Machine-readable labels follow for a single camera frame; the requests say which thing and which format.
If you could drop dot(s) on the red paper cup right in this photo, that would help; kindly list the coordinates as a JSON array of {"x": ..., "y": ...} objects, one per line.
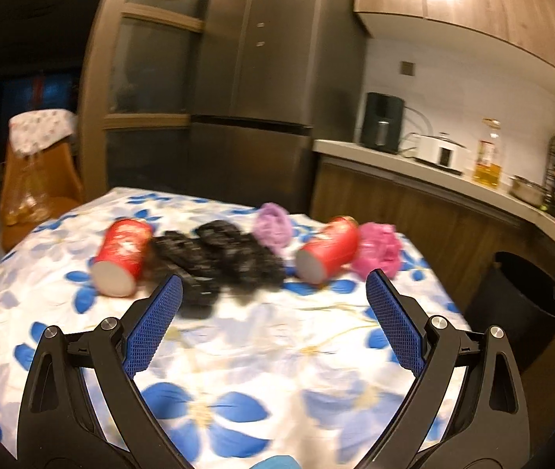
[{"x": 328, "y": 252}]

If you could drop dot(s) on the wooden lower cabinet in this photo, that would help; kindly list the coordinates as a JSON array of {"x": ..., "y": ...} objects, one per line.
[{"x": 456, "y": 236}]

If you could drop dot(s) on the wooden glass door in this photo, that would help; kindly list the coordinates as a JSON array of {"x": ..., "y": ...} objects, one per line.
[{"x": 136, "y": 88}]

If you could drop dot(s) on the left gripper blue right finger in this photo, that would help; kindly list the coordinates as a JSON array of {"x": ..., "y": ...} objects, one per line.
[{"x": 398, "y": 320}]

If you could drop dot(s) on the red paper cup left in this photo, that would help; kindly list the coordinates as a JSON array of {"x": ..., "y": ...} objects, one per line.
[{"x": 118, "y": 265}]

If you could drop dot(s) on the cooking oil bottle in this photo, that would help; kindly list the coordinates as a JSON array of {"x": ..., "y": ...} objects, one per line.
[{"x": 488, "y": 160}]

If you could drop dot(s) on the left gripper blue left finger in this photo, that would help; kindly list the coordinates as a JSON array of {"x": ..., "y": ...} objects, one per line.
[{"x": 146, "y": 322}]

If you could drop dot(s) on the black plastic bag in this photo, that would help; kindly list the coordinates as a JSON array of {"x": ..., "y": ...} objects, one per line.
[
  {"x": 241, "y": 260},
  {"x": 177, "y": 254}
]

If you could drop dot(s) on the clear plastic bag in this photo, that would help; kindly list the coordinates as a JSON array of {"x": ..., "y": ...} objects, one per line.
[{"x": 27, "y": 200}]

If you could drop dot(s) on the dark steel refrigerator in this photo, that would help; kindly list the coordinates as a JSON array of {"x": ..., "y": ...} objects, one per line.
[{"x": 273, "y": 77}]

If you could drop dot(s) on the pink plastic bag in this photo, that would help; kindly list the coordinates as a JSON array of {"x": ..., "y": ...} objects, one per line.
[{"x": 379, "y": 248}]

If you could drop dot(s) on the red paper cup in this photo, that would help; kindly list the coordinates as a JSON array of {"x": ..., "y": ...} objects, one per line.
[
  {"x": 328, "y": 252},
  {"x": 118, "y": 265}
]

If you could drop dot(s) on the steel bowl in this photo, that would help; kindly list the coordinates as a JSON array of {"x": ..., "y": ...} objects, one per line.
[{"x": 527, "y": 191}]

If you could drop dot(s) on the dotted cloth on chair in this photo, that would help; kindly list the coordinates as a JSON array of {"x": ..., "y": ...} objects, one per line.
[{"x": 33, "y": 131}]

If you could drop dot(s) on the black air fryer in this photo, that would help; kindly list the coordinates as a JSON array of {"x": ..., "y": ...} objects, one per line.
[{"x": 382, "y": 122}]

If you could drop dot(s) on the orange chair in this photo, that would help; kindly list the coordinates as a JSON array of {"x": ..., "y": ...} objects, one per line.
[{"x": 64, "y": 187}]

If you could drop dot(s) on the white rice cooker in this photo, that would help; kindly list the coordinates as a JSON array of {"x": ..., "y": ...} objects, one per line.
[{"x": 443, "y": 153}]

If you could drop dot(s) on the black trash bin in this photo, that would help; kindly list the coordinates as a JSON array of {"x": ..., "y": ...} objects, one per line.
[{"x": 519, "y": 297}]

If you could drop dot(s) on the purple plastic bag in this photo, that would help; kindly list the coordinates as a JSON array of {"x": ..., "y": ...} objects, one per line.
[{"x": 272, "y": 227}]

